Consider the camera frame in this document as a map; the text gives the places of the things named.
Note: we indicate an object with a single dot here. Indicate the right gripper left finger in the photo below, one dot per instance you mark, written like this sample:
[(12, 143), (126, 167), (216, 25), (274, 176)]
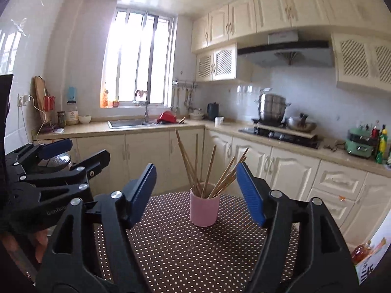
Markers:
[(90, 251)]

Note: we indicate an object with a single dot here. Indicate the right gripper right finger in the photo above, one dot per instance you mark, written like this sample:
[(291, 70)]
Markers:
[(323, 262)]

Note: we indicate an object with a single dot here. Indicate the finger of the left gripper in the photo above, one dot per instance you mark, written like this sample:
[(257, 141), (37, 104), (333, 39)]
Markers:
[(79, 173), (30, 155)]

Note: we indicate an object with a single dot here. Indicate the kitchen faucet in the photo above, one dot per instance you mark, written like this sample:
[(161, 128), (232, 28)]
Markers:
[(142, 98)]

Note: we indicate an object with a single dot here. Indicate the cream lower kitchen cabinets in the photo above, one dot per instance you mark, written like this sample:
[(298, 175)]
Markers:
[(356, 191)]

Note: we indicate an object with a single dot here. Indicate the cream kitchen cabinets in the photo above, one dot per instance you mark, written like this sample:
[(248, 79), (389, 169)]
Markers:
[(356, 191), (358, 31)]

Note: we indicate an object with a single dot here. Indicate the cream upper kitchen cabinets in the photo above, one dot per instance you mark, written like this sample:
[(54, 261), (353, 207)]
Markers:
[(358, 31)]

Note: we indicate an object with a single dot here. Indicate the person's left hand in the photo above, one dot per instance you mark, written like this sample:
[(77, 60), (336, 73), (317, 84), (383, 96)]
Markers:
[(40, 242)]

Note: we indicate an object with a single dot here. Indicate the silver rice cooker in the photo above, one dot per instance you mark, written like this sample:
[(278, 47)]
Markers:
[(57, 163)]

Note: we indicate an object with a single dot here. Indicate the white bowl on counter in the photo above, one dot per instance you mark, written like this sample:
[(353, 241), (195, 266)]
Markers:
[(85, 119)]

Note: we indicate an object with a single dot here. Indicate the glass jar white lid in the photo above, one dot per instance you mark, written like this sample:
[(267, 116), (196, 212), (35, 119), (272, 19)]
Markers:
[(72, 113)]

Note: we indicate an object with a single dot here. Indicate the wooden cutting board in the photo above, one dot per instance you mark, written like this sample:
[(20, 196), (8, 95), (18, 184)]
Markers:
[(41, 92)]

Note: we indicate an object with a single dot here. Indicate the brown polka dot tablecloth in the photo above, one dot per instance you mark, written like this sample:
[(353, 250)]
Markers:
[(177, 256)]

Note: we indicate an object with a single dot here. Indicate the red colander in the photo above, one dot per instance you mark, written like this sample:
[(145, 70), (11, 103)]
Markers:
[(167, 117)]

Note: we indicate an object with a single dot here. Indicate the pink cylindrical utensil holder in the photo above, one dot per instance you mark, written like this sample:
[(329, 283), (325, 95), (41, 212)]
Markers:
[(203, 212)]

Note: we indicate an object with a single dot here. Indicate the gas stove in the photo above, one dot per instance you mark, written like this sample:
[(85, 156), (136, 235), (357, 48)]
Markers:
[(312, 142)]

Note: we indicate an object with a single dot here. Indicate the black wok on stove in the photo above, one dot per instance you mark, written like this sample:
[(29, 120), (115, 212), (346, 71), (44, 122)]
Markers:
[(300, 123)]

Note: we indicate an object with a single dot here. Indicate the window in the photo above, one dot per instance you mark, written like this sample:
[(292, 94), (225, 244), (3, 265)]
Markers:
[(138, 56)]

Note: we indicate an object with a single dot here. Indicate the black electric kettle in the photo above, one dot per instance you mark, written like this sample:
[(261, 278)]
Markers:
[(212, 111)]

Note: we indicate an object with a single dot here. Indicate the stainless steel stock pot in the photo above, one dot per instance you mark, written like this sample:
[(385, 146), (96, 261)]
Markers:
[(272, 107)]

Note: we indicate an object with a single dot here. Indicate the range hood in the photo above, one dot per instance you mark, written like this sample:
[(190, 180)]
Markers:
[(288, 49)]

